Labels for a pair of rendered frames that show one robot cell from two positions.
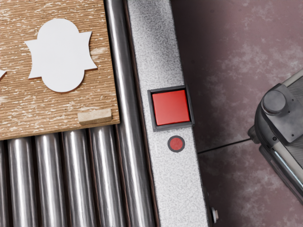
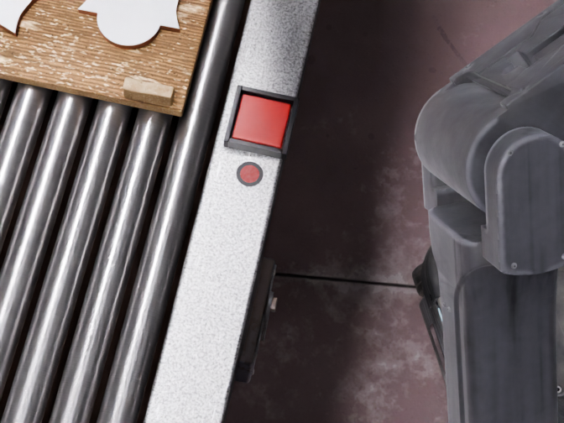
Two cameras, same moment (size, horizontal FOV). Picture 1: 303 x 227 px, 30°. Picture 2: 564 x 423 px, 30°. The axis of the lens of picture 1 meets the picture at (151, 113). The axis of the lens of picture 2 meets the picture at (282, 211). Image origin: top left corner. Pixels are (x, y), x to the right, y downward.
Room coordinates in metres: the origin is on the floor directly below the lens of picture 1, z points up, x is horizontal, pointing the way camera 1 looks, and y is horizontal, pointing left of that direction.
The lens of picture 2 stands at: (-0.20, -0.18, 2.06)
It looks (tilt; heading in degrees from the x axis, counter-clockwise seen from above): 69 degrees down; 11
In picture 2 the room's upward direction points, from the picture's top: 10 degrees clockwise
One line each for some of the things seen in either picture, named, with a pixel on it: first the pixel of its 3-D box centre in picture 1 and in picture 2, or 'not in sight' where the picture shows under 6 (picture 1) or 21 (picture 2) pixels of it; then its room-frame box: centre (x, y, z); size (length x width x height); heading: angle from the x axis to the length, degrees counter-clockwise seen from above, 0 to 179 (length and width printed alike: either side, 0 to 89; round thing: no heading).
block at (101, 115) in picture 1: (95, 116); (148, 92); (0.29, 0.10, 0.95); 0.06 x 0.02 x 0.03; 99
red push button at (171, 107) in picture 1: (170, 108); (261, 122); (0.32, -0.03, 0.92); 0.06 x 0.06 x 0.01; 9
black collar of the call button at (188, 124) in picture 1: (170, 108); (261, 122); (0.32, -0.03, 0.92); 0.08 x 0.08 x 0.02; 9
